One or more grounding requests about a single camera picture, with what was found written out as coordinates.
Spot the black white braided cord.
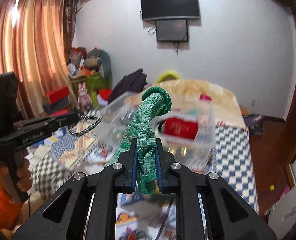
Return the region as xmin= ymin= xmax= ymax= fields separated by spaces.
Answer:
xmin=67 ymin=113 xmax=102 ymax=138

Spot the green knit glove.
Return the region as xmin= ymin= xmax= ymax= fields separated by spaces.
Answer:
xmin=105 ymin=87 xmax=172 ymax=194

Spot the orange sleeve forearm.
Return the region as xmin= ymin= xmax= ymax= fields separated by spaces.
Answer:
xmin=0 ymin=186 xmax=24 ymax=230

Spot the person's left hand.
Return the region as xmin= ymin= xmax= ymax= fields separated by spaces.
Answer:
xmin=0 ymin=148 xmax=33 ymax=193

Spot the clear plastic storage bin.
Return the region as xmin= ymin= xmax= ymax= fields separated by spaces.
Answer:
xmin=95 ymin=92 xmax=215 ymax=173

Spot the red box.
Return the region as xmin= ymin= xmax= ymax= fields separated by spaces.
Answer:
xmin=43 ymin=86 xmax=70 ymax=105

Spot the red fabric item in bin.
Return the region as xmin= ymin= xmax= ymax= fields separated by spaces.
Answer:
xmin=163 ymin=118 xmax=198 ymax=140

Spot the pink rabbit figurine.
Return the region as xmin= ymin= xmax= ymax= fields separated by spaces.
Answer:
xmin=77 ymin=82 xmax=93 ymax=111

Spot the beige patterned blanket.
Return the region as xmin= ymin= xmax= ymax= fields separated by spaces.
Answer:
xmin=127 ymin=78 xmax=246 ymax=128

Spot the red plush item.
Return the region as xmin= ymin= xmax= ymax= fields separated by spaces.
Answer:
xmin=99 ymin=89 xmax=112 ymax=101

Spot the green gift box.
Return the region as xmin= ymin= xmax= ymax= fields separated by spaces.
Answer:
xmin=70 ymin=73 xmax=109 ymax=98

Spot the dark purple garment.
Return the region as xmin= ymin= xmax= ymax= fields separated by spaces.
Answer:
xmin=108 ymin=69 xmax=147 ymax=103

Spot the pink orange curtain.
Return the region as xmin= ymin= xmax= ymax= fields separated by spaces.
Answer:
xmin=0 ymin=0 xmax=76 ymax=119

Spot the grey dinosaur plush toy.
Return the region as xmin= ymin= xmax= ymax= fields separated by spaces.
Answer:
xmin=84 ymin=49 xmax=112 ymax=87

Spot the curved black television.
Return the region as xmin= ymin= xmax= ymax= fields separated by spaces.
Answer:
xmin=140 ymin=0 xmax=200 ymax=21

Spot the wall mounted small monitor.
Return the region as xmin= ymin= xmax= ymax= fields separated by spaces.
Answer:
xmin=156 ymin=19 xmax=189 ymax=42

